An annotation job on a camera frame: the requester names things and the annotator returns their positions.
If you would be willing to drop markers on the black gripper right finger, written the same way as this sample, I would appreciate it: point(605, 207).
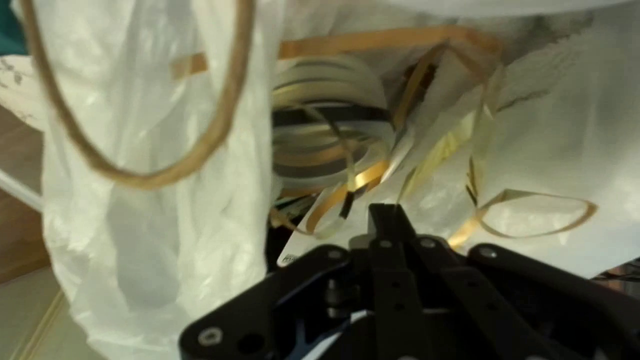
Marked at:
point(506, 300)

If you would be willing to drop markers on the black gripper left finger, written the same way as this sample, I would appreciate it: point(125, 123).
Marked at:
point(301, 300)

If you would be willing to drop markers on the white plastic bag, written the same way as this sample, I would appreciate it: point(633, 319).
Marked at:
point(153, 267)

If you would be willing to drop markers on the teal cloth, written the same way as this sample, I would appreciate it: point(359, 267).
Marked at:
point(9, 27)

